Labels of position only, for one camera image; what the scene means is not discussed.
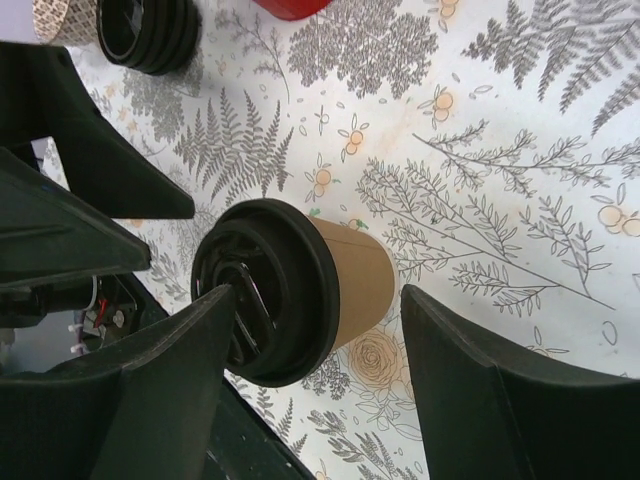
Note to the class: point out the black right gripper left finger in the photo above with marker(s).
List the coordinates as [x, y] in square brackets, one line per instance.
[54, 424]

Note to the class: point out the patterned small bowl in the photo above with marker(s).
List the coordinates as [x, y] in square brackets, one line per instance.
[69, 23]

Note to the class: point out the black plastic cup lid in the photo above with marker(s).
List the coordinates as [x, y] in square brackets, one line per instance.
[286, 287]

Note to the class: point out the red ribbed straw holder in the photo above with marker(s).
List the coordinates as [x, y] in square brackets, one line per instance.
[292, 10]

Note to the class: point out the brown paper coffee cup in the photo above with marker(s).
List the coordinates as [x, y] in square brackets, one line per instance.
[366, 276]

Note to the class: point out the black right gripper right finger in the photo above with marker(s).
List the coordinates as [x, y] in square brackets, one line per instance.
[489, 408]

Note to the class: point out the stack of black lids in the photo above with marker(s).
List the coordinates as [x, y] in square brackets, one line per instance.
[152, 37]

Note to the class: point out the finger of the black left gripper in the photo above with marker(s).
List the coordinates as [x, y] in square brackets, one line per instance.
[50, 235]
[43, 96]

